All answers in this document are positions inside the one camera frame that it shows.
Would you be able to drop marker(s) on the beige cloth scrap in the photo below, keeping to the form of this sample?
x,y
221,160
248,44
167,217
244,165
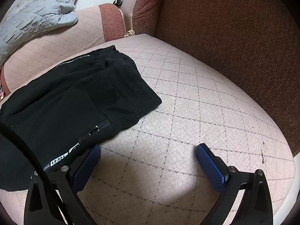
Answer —
x,y
129,33

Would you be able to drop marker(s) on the colourful printed packet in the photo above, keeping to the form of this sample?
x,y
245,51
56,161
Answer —
x,y
1,93

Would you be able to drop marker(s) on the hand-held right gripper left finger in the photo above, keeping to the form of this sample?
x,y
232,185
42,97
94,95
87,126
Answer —
x,y
86,167

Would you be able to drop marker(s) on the black pants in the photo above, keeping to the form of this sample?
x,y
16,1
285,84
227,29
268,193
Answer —
x,y
58,98

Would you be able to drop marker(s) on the pink and brown sofa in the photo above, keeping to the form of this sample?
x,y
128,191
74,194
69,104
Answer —
x,y
187,98

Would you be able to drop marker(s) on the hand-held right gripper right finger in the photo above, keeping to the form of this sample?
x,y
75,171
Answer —
x,y
211,168

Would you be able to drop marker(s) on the grey quilted blanket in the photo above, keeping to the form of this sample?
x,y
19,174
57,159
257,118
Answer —
x,y
35,16

